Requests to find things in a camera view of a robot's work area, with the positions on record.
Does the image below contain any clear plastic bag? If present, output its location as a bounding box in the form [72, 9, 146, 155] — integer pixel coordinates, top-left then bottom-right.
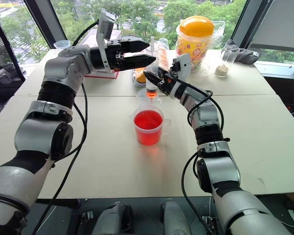
[212, 20, 226, 51]

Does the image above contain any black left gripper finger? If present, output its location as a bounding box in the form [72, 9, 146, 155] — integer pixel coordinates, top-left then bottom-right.
[122, 54, 157, 71]
[120, 39, 151, 53]

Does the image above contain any plastic cup with red liquid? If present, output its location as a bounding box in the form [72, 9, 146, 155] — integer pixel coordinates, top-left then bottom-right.
[133, 105, 172, 146]

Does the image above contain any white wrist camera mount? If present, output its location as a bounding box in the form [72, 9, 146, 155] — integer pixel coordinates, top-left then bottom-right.
[96, 8, 123, 74]
[171, 53, 192, 81]

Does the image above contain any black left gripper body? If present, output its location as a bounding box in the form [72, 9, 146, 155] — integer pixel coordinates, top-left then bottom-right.
[105, 40, 126, 72]

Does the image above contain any red and white flat box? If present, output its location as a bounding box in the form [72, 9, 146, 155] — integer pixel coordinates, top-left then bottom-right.
[84, 69, 120, 80]

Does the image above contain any grey cloth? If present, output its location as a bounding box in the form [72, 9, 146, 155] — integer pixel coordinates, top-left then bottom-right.
[224, 39, 260, 65]

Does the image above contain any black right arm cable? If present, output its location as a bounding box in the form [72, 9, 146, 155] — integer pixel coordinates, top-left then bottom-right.
[170, 73, 231, 235]

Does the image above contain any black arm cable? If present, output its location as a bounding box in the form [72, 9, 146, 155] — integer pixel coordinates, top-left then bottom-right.
[170, 73, 231, 235]
[31, 20, 100, 235]

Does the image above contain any clear glass with white bits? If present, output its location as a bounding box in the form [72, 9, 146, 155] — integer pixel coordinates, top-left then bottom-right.
[214, 45, 241, 78]

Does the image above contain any snack jar with orange lid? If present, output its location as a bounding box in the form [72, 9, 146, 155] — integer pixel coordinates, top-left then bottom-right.
[175, 15, 216, 74]

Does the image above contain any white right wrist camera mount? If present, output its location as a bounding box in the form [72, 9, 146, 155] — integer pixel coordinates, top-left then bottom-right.
[171, 53, 192, 81]

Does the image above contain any dark grey rounded shape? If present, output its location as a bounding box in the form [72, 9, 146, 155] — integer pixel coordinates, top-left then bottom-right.
[160, 198, 194, 235]
[91, 201, 134, 235]

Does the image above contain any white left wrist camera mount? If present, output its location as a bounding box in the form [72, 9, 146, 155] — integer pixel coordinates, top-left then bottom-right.
[96, 8, 123, 74]

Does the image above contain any small clear plastic cup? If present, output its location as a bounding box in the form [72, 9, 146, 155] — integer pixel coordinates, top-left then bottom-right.
[53, 40, 71, 50]

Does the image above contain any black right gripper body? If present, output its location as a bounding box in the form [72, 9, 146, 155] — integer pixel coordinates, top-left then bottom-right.
[157, 70, 178, 98]

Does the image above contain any orange snack packet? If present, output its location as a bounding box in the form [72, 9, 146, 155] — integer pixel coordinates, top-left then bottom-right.
[157, 38, 170, 72]

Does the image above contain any black table frame bar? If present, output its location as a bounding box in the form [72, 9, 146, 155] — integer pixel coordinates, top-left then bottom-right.
[36, 198, 82, 209]

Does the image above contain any clear empty measuring cup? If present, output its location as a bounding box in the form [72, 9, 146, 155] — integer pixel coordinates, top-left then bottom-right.
[136, 87, 163, 106]

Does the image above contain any clear bag with orange item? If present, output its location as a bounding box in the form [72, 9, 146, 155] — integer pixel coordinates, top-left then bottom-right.
[132, 66, 148, 88]

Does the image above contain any clear plastic syringe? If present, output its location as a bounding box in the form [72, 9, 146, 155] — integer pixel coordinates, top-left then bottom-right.
[145, 36, 160, 100]

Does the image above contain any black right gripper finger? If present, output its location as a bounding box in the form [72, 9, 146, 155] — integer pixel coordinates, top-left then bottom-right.
[143, 70, 163, 87]
[157, 67, 172, 79]

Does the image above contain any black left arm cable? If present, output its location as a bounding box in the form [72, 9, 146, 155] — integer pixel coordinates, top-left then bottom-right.
[31, 20, 100, 235]

